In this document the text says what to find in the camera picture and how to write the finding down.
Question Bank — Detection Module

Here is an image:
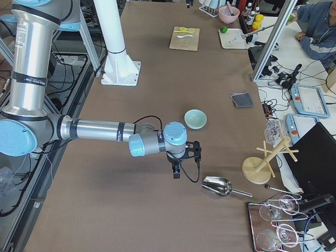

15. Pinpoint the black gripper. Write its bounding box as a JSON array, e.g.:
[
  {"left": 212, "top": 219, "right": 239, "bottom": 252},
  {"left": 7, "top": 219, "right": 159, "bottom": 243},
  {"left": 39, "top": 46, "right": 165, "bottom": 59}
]
[{"left": 172, "top": 141, "right": 202, "bottom": 179}]

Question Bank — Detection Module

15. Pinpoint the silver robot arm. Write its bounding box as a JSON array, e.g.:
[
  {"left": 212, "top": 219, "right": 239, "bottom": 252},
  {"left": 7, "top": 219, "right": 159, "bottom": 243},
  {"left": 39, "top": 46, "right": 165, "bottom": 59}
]
[{"left": 1, "top": 1, "right": 201, "bottom": 178}]

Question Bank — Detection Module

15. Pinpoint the mint green ceramic bowl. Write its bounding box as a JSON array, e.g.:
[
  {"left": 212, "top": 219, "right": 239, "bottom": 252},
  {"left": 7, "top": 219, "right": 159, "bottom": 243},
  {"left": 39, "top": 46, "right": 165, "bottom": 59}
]
[{"left": 184, "top": 109, "right": 207, "bottom": 130}]

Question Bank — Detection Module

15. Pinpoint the white ceramic spoon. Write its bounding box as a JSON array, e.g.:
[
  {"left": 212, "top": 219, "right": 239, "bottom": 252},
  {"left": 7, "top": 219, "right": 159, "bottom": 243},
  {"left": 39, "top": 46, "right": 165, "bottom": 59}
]
[{"left": 176, "top": 34, "right": 193, "bottom": 39}]

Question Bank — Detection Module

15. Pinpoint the pink bowl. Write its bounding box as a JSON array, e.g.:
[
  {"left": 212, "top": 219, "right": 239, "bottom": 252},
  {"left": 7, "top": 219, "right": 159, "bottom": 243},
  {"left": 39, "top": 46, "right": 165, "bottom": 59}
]
[{"left": 218, "top": 6, "right": 240, "bottom": 24}]

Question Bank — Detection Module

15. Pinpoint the metal scoop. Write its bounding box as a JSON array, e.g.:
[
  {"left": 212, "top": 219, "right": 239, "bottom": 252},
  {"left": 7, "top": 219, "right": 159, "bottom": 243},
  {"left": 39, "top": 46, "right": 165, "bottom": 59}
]
[{"left": 202, "top": 176, "right": 253, "bottom": 197}]

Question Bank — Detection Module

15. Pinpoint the wooden mug tree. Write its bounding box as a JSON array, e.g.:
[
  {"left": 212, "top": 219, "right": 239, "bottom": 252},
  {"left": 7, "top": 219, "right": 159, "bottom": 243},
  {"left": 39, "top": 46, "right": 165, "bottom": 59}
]
[{"left": 241, "top": 120, "right": 299, "bottom": 184}]

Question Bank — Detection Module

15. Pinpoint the grey folded cloth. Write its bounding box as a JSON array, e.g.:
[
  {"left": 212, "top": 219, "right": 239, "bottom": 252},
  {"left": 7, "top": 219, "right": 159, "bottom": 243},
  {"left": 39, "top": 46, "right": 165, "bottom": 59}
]
[{"left": 230, "top": 92, "right": 254, "bottom": 108}]

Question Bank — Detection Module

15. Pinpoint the clear glass dish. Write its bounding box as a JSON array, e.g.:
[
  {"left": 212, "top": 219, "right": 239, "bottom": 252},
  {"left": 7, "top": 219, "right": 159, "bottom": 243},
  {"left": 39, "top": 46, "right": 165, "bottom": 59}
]
[{"left": 265, "top": 119, "right": 288, "bottom": 145}]

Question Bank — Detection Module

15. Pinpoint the wine glass rack tray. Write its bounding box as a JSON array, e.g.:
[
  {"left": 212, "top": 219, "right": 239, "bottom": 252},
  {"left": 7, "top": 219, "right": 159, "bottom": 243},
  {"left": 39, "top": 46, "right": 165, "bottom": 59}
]
[{"left": 247, "top": 202, "right": 315, "bottom": 251}]

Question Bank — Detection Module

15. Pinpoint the wine glass upper right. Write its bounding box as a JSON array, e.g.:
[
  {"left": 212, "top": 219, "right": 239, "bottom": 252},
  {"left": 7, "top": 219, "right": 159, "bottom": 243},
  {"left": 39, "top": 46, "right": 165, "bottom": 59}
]
[{"left": 279, "top": 195, "right": 299, "bottom": 215}]

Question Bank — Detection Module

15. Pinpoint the wooden cutting board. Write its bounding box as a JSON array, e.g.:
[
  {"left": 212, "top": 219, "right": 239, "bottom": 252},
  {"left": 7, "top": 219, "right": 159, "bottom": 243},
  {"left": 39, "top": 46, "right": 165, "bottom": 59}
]
[{"left": 169, "top": 26, "right": 200, "bottom": 51}]

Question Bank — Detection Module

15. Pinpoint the blue teach pendant lower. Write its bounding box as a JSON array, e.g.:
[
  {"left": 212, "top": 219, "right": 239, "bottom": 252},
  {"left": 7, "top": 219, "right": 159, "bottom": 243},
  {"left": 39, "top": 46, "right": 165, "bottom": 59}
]
[{"left": 286, "top": 113, "right": 320, "bottom": 144}]

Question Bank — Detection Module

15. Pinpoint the blue teach pendant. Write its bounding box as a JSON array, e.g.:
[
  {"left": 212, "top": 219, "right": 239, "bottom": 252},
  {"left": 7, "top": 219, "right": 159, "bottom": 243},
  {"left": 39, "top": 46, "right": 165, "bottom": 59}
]
[
  {"left": 290, "top": 85, "right": 330, "bottom": 118},
  {"left": 286, "top": 113, "right": 320, "bottom": 144}
]

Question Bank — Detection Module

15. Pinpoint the wine glass lower right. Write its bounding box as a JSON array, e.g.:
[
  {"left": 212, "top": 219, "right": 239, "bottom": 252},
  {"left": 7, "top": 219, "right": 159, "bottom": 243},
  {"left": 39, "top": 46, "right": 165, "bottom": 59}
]
[{"left": 276, "top": 224, "right": 298, "bottom": 247}]

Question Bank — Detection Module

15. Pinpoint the white rectangular tray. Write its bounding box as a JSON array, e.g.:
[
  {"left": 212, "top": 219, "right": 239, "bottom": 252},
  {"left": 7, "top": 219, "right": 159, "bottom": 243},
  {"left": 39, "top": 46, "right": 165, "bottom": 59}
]
[{"left": 218, "top": 28, "right": 247, "bottom": 49}]

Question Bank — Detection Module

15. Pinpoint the black monitor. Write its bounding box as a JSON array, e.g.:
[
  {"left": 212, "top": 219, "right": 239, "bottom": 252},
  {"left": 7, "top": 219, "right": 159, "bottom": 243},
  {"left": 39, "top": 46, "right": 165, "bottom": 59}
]
[{"left": 284, "top": 122, "right": 335, "bottom": 195}]

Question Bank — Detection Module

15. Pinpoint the green lime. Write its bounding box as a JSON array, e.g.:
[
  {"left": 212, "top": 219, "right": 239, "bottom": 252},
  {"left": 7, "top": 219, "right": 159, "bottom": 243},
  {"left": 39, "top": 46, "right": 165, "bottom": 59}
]
[{"left": 220, "top": 26, "right": 228, "bottom": 33}]

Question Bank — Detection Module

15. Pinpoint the blue teach pendant upper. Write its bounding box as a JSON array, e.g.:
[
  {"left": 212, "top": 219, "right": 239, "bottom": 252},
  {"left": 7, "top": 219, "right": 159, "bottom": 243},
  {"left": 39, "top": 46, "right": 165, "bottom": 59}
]
[{"left": 290, "top": 85, "right": 330, "bottom": 118}]

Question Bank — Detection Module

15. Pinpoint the white dish rack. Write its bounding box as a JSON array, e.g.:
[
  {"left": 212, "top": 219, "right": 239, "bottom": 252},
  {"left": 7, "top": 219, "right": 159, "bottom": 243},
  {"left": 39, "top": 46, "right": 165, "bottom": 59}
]
[{"left": 198, "top": 0, "right": 219, "bottom": 17}]

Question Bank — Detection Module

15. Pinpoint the yellow lemon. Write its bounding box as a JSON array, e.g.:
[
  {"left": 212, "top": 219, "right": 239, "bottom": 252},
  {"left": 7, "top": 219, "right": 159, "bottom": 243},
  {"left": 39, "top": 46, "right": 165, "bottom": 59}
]
[{"left": 254, "top": 14, "right": 264, "bottom": 22}]

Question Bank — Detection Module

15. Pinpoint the person in blue jacket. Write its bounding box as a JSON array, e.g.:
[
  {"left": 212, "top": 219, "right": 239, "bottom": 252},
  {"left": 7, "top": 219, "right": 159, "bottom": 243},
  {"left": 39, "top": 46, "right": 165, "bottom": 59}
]
[{"left": 292, "top": 1, "right": 335, "bottom": 70}]

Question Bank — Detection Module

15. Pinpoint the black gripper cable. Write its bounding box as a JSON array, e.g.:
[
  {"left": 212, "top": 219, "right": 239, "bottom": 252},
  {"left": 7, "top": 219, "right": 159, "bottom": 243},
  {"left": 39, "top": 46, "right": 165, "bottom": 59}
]
[{"left": 133, "top": 115, "right": 202, "bottom": 183}]

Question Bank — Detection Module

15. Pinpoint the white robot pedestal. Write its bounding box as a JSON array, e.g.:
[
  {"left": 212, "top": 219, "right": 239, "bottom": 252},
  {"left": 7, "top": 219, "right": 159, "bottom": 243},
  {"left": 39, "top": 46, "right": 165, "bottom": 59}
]
[{"left": 94, "top": 0, "right": 141, "bottom": 87}]

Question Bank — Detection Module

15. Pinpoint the aluminium frame post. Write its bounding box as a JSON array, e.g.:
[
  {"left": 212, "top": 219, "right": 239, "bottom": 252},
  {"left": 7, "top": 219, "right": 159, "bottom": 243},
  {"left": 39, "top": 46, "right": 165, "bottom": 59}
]
[{"left": 251, "top": 0, "right": 297, "bottom": 82}]

